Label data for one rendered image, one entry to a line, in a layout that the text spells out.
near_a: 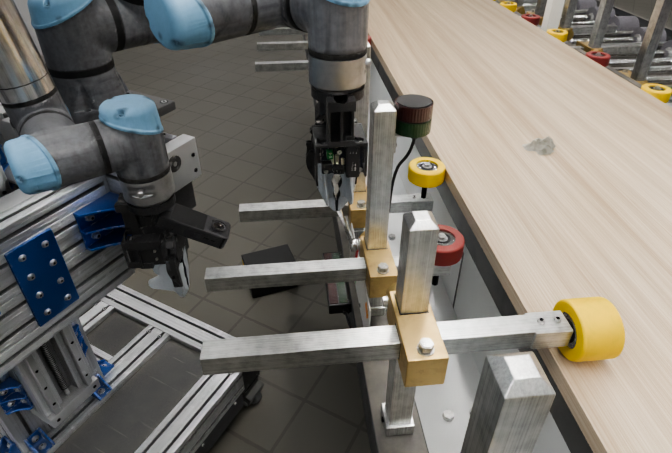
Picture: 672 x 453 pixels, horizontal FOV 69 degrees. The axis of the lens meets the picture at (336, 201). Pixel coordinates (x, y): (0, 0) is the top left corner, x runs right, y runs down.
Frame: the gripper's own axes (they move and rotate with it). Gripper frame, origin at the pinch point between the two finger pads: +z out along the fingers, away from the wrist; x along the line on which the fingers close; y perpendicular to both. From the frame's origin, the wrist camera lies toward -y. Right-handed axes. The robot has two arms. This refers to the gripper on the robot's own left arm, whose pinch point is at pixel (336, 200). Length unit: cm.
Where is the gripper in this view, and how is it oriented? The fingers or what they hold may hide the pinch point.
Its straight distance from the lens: 77.8
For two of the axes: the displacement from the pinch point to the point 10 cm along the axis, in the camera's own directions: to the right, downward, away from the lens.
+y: 1.0, 5.6, -8.2
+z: 0.0, 8.3, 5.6
